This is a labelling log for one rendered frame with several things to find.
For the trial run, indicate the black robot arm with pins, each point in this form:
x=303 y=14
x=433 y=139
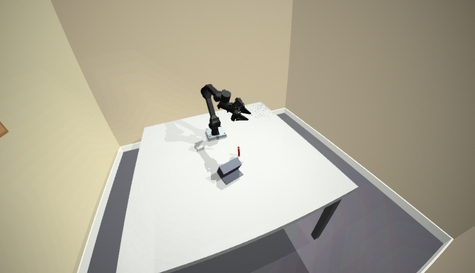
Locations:
x=223 y=98

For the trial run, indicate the grey sloped panel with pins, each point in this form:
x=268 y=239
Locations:
x=229 y=171

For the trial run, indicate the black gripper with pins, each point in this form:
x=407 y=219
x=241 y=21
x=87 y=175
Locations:
x=236 y=114

